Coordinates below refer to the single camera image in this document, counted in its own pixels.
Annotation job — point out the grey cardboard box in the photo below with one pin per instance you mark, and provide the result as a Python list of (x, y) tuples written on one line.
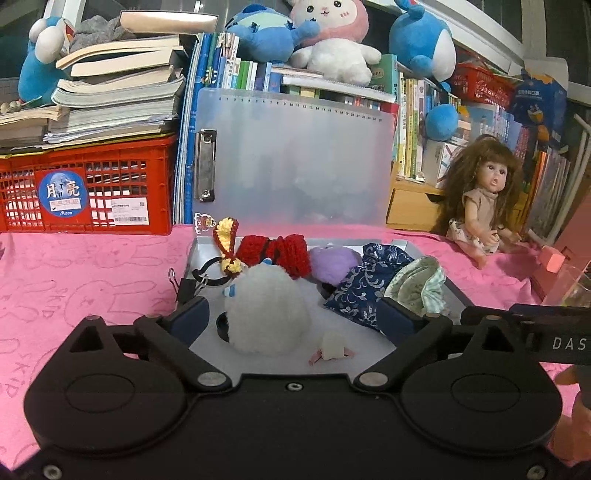
[(212, 258)]

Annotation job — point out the blue floral pouch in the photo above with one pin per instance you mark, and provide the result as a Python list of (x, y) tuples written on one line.
[(360, 286)]

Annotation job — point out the brown haired doll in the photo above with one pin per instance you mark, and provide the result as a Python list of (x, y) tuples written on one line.
[(480, 203)]

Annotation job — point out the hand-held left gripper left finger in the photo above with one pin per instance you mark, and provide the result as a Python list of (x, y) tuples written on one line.
[(191, 321)]

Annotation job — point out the stack of lying books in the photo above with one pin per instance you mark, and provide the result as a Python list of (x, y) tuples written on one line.
[(115, 97)]

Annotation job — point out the red plastic basket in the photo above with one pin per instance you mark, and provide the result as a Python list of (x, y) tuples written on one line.
[(485, 85)]

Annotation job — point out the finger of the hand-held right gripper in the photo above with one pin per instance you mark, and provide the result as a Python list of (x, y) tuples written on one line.
[(489, 316)]

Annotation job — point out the clear glass mug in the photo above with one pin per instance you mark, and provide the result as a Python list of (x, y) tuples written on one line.
[(572, 286)]

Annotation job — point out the blue plush ball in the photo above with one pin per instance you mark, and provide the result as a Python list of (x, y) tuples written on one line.
[(441, 122)]

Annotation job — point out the pink printed blanket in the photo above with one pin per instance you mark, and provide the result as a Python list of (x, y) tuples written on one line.
[(92, 277)]

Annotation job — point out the white carton box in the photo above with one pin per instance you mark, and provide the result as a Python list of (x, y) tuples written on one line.
[(436, 161)]

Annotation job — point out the blue cartoon box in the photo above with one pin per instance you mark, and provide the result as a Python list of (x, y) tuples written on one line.
[(540, 106)]

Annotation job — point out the person's right hand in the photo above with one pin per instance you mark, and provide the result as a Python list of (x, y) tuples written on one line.
[(572, 429)]

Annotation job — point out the red yellow crochet headband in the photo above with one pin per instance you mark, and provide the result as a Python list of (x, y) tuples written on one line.
[(277, 251)]

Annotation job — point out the grey cloth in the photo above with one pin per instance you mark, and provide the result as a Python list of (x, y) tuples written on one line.
[(99, 30)]

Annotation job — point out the black round cap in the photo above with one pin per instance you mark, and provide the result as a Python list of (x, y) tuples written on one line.
[(222, 327)]

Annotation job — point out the black binder clip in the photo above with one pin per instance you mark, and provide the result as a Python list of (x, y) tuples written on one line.
[(189, 286)]

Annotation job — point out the wooden drawer organizer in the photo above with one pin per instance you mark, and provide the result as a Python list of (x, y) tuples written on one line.
[(411, 207)]

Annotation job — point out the red plastic crate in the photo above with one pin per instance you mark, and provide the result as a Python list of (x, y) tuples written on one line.
[(92, 184)]

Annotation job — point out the green checked cloth pouch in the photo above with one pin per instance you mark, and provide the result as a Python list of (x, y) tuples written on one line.
[(415, 281)]

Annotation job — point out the small bear sticker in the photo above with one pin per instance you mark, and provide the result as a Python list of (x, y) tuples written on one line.
[(205, 222)]

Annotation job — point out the white fluffy plush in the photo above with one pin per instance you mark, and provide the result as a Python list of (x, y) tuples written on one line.
[(268, 309)]

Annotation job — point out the purple plush toy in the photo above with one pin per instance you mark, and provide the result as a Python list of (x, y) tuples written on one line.
[(332, 265)]

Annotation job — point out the pink white bunny plush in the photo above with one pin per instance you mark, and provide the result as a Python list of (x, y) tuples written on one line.
[(337, 41)]

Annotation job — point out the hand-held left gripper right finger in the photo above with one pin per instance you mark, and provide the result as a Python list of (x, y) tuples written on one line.
[(397, 321)]

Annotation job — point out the row of green spine books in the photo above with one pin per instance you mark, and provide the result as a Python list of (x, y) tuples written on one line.
[(411, 129)]

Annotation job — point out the small pink block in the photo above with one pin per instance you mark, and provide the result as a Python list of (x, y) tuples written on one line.
[(551, 259)]

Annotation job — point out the blue white cat plush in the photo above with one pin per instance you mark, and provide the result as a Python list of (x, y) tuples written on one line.
[(37, 69)]

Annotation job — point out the translucent clipboard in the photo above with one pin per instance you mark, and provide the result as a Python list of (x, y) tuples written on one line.
[(295, 161)]

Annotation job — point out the blue white round plush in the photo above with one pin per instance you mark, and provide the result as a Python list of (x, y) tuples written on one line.
[(422, 37)]

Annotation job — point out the blue folders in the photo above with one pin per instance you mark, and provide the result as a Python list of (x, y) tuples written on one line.
[(189, 115)]

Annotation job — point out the row of blue spine books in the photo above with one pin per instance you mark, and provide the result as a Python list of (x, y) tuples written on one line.
[(535, 175)]

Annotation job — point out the pink book stand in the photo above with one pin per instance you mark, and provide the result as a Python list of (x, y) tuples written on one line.
[(577, 230)]

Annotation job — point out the blue alien plush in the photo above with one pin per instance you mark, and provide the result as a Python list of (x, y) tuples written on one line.
[(263, 34)]

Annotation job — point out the row of colourful books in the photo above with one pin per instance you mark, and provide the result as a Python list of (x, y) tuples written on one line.
[(258, 76)]

